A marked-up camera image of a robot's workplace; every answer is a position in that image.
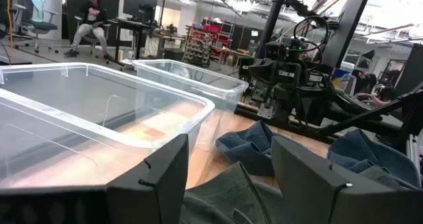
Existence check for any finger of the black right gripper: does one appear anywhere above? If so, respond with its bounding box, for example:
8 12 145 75
279 87 293 102
264 85 277 101

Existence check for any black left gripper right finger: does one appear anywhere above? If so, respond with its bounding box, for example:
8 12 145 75
271 135 350 224

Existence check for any black computer monitor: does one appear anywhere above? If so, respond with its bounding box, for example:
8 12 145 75
395 44 423 96
122 0 158 23

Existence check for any wooden workbench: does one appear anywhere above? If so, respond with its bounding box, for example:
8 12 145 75
145 30 186 59

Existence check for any blue denim cap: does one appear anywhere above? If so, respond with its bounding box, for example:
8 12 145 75
327 128 422 189
215 120 288 178

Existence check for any silver aluminium profile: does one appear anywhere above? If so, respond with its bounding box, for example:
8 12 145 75
406 133 423 185

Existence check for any person's hand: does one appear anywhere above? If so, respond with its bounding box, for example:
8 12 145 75
355 92 391 108

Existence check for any grey office chair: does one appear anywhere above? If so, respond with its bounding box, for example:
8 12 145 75
74 15 112 58
13 0 60 55

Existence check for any red storage shelf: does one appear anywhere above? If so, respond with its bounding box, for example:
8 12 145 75
183 17 234 68

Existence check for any clear plastic bin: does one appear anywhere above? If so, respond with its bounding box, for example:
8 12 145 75
0 61 216 189
132 58 249 152

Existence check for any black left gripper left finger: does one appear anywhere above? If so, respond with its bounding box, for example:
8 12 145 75
106 133 190 224

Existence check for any yellow cable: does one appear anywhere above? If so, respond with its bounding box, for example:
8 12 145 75
2 0 15 50

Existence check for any light blue cloth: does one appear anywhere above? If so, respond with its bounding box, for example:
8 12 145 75
24 0 46 23

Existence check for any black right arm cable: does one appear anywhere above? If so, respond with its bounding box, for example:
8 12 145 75
293 15 330 69

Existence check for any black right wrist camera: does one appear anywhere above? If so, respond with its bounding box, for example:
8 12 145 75
266 38 308 61

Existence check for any black partition panel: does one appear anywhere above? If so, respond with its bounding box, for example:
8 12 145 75
65 0 122 46

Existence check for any black office desk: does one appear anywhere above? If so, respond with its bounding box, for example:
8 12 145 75
107 17 159 68

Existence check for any black stand pole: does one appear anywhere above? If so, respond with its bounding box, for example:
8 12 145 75
256 0 318 60

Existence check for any black diagonal strut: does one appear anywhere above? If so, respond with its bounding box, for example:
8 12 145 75
317 81 423 139

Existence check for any black slanted beam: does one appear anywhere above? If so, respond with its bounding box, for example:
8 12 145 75
322 0 377 69

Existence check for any person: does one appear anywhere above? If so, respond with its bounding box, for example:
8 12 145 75
64 0 113 59

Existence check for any grey metal frame bracket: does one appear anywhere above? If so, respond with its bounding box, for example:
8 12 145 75
256 100 276 120

